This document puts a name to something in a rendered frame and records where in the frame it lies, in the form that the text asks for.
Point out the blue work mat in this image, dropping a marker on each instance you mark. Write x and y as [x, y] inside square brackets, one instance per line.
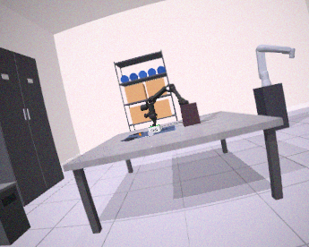
[165, 129]

